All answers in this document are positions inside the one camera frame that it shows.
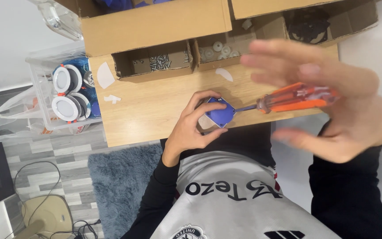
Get white round downlight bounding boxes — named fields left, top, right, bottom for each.
left=52, top=64, right=83, bottom=94
left=70, top=92, right=92, bottom=121
left=51, top=94, right=83, bottom=123

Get pile of silver screws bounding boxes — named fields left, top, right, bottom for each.
left=133, top=53, right=190, bottom=71

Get orange handled screwdriver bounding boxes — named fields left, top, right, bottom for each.
left=235, top=82, right=340, bottom=114

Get person's white printed jersey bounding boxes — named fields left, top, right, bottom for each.
left=149, top=150, right=342, bottom=239

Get small jagged white paper scrap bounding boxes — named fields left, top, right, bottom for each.
left=103, top=94, right=122, bottom=104

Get group of white plastic rings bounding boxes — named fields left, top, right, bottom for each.
left=199, top=40, right=241, bottom=62

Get beige round stand base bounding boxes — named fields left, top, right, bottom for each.
left=13, top=195, right=75, bottom=239

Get crescent white paper scrap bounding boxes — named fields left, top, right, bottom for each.
left=215, top=68, right=234, bottom=82

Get person's right hand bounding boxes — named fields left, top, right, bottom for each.
left=240, top=39, right=382, bottom=164

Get blue square plastic part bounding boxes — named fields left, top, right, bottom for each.
left=204, top=97, right=237, bottom=129

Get cardboard box with black parts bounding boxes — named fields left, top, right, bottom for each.
left=231, top=0, right=379, bottom=46

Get black cables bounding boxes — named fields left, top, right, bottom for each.
left=5, top=161, right=102, bottom=239

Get heap of black plastic parts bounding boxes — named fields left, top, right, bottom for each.
left=287, top=8, right=331, bottom=44

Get large curved white paper scrap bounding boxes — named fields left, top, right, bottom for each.
left=97, top=61, right=115, bottom=90

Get heap of blue parts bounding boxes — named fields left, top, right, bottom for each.
left=93, top=0, right=175, bottom=12

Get cardboard box with white rings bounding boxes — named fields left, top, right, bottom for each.
left=192, top=13, right=290, bottom=72

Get grey fluffy rug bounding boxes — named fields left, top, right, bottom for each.
left=87, top=144, right=164, bottom=239

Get large closed cardboard carton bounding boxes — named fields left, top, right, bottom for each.
left=54, top=0, right=233, bottom=58

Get translucent white plastic bag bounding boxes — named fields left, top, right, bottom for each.
left=0, top=86, right=86, bottom=143

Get clear plastic crate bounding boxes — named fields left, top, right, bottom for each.
left=25, top=42, right=104, bottom=132

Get blue plastic packaging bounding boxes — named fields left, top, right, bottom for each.
left=54, top=57, right=102, bottom=119

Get person's left hand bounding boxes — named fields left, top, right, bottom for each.
left=161, top=90, right=229, bottom=168

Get small cardboard screw box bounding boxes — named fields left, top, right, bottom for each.
left=111, top=40, right=195, bottom=83

